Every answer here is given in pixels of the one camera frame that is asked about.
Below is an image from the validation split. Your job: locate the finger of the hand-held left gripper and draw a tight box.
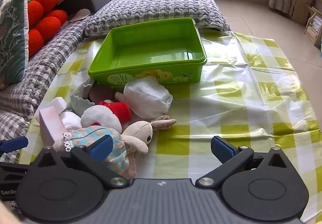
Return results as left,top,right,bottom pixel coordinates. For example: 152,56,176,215
0,136,29,153

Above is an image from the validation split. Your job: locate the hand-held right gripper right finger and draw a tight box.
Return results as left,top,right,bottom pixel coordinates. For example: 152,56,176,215
196,136,292,188

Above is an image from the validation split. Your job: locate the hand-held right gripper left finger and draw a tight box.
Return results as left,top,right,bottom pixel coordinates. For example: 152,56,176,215
33,135,129,188

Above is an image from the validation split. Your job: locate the red and white plush toy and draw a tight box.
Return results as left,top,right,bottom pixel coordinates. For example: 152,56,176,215
80,100,132,134

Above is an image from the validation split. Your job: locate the rabbit doll with patterned dress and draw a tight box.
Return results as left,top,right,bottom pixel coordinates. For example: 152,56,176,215
53,116,176,180

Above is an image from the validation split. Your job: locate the white cloth hat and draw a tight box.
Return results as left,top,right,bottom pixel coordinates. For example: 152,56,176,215
123,79,173,118

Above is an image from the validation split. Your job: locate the green plastic box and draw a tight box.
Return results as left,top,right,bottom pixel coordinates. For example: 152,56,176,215
88,18,207,88

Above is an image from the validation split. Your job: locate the yellow checkered plastic tablecloth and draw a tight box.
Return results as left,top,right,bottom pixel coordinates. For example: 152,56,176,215
19,30,322,224

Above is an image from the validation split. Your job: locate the white foam block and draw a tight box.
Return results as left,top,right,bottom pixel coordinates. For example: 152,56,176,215
39,107,68,144

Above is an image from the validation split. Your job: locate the small white cloth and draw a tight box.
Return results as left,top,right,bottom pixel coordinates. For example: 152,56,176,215
60,111,81,130

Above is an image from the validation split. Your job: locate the grey quilted sofa cover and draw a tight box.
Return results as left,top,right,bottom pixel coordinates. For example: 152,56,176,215
0,16,93,164

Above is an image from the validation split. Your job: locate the teal coral print pillow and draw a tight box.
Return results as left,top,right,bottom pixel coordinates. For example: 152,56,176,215
0,0,29,86

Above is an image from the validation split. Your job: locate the orange plush carrot pillow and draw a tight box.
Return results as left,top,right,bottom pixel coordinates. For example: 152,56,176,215
27,0,68,57

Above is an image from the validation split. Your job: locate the white paper fan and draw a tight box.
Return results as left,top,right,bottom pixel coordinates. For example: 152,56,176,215
68,9,91,22

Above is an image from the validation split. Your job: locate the small wooden rack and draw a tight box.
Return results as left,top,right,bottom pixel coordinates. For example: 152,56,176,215
304,12,322,47

